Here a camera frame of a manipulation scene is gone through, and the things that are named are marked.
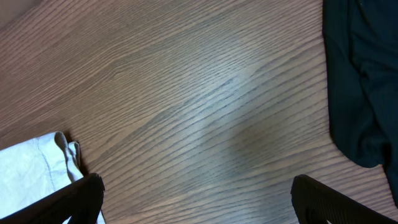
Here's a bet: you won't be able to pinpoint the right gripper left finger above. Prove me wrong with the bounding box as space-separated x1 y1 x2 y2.
1 173 105 224

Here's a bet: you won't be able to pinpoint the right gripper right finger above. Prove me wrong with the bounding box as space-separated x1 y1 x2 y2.
290 175 397 224

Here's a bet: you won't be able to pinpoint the black garment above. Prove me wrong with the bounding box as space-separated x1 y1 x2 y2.
323 0 397 200

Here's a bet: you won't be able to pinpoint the beige shorts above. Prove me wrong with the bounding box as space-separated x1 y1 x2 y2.
0 131 106 224

